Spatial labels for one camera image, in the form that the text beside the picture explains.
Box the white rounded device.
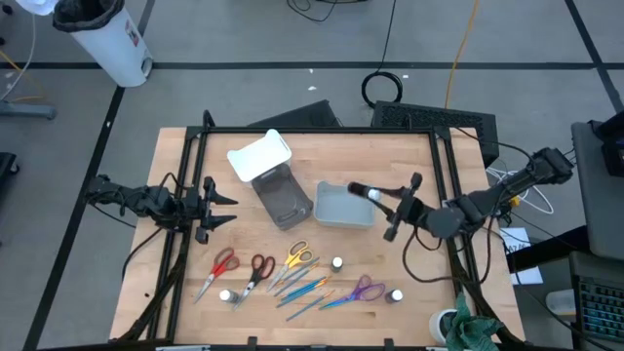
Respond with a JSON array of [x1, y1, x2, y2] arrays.
[[545, 289, 579, 318]]

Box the teal paintbrush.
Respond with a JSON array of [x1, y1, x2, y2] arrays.
[[285, 290, 336, 323], [275, 278, 332, 309], [279, 256, 322, 284], [280, 276, 328, 300], [273, 264, 320, 297]]

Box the red handled scissors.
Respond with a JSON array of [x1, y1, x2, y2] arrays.
[[193, 247, 241, 304]]

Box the grey desk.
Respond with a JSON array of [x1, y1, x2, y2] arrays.
[[570, 120, 624, 262]]

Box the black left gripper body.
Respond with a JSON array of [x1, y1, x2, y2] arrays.
[[183, 175, 218, 245]]

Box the white plastic bin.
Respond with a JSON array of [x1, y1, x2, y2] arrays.
[[226, 128, 293, 184]]

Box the black aluminium table frame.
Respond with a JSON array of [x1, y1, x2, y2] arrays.
[[114, 109, 527, 351]]

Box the black desk device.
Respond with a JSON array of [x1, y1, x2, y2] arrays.
[[588, 110, 624, 177]]

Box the white trash can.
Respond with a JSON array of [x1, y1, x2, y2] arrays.
[[52, 0, 155, 89]]

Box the smoky transparent plastic bin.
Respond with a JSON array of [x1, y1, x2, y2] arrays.
[[251, 163, 315, 231]]

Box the purple handled scissors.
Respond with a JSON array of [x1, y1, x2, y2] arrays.
[[319, 274, 387, 311]]

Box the grey plastic bin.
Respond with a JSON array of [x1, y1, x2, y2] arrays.
[[313, 179, 377, 229]]

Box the black coiled cable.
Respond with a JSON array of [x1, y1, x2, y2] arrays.
[[360, 0, 405, 110]]

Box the black flat case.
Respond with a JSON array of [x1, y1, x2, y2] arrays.
[[247, 99, 342, 130]]

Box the black trash bag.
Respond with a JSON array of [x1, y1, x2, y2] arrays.
[[52, 0, 126, 34]]

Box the yellow handled scissors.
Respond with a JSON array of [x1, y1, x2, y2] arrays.
[[266, 239, 315, 293]]

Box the grey metal foot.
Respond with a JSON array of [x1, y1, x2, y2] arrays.
[[0, 99, 58, 121]]

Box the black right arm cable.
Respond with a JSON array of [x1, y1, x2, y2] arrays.
[[402, 226, 491, 285]]

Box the black chair base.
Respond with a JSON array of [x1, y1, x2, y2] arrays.
[[0, 151, 20, 192]]

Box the white paper sheet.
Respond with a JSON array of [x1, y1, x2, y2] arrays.
[[499, 226, 544, 287]]

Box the white plastic object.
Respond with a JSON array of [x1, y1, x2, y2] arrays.
[[14, 0, 60, 17]]

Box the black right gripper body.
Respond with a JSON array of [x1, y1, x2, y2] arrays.
[[383, 172, 433, 244]]

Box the green cloth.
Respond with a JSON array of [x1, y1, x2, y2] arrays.
[[442, 292, 504, 351]]

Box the yellow cable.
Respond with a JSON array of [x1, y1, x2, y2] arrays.
[[444, 0, 482, 110]]

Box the black mesh computer tower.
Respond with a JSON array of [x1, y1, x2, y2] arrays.
[[370, 100, 501, 169]]

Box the black backlit keyboard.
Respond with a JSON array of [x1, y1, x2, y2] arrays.
[[568, 251, 624, 351]]

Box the black and red scissors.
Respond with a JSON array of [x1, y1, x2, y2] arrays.
[[232, 253, 277, 312]]

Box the thin white floor cable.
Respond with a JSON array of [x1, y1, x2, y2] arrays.
[[0, 13, 38, 101]]

